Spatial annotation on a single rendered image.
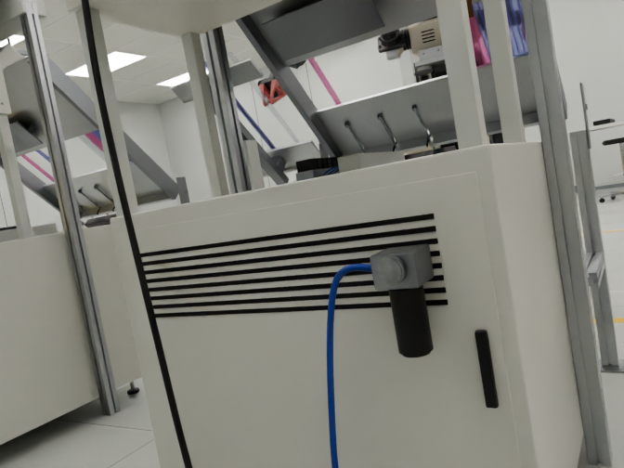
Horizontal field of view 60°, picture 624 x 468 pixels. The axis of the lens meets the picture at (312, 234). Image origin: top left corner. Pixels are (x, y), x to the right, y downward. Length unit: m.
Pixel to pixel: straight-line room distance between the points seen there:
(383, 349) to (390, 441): 0.14
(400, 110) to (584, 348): 0.85
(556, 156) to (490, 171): 0.42
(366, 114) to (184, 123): 9.80
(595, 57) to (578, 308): 7.27
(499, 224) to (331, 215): 0.23
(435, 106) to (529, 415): 1.05
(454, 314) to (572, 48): 7.71
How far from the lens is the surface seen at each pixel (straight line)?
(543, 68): 1.10
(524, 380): 0.73
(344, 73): 9.30
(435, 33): 2.40
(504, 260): 0.69
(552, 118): 1.09
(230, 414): 0.98
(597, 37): 8.33
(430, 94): 1.59
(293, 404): 0.89
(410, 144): 1.70
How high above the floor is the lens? 0.60
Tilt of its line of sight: 4 degrees down
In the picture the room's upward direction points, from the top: 10 degrees counter-clockwise
